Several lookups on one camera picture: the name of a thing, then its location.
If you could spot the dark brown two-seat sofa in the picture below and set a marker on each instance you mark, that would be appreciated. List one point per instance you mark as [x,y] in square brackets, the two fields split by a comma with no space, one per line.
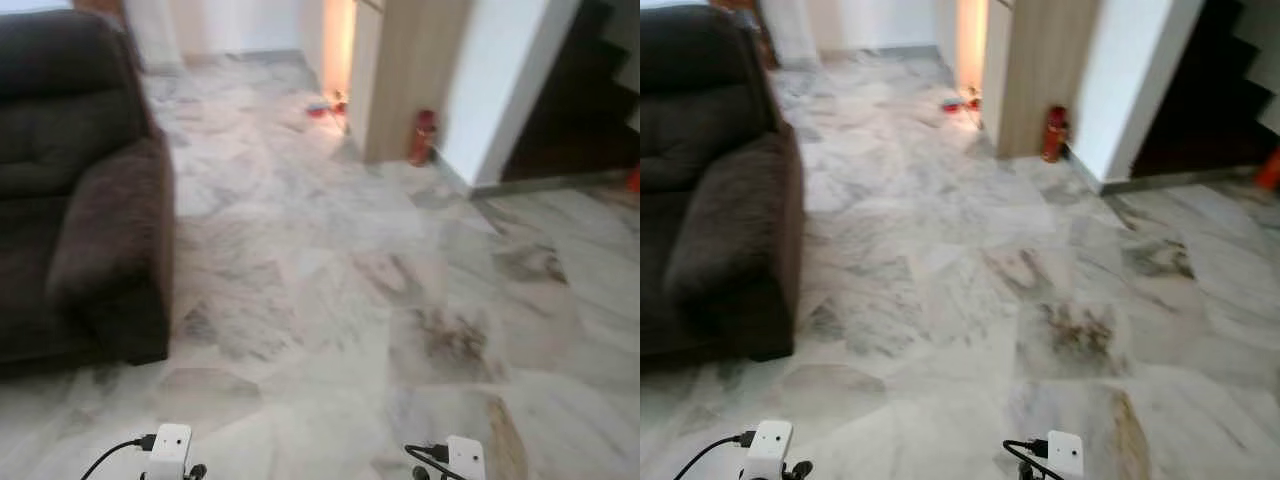
[60,120]
[700,120]

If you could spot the orange red cylinder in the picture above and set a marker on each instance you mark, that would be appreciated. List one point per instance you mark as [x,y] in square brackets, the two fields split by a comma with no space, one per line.
[1269,170]
[634,180]

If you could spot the small red dish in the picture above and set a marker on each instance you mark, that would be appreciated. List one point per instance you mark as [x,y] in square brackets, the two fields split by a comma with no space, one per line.
[318,110]
[952,104]

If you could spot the small red altar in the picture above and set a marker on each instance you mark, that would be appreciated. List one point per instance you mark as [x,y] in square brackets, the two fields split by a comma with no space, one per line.
[973,98]
[340,103]

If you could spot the red fire extinguisher cylinder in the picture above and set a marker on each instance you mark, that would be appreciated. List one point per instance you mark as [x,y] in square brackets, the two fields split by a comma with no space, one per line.
[424,135]
[1054,132]

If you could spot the dark staircase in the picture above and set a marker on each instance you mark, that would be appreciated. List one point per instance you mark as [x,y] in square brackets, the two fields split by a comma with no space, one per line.
[570,110]
[1200,110]

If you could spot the light wooden cabinet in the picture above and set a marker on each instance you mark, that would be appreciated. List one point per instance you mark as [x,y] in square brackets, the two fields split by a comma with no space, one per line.
[410,70]
[1040,70]

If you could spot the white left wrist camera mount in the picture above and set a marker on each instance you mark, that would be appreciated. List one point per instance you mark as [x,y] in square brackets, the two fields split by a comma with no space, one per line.
[168,450]
[768,448]

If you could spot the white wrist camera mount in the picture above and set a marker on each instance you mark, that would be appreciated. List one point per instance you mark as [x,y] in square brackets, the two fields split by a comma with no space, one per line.
[466,458]
[768,448]
[168,450]
[1064,455]

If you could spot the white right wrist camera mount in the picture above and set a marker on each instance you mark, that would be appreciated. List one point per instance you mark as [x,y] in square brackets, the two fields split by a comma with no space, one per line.
[466,458]
[1064,455]

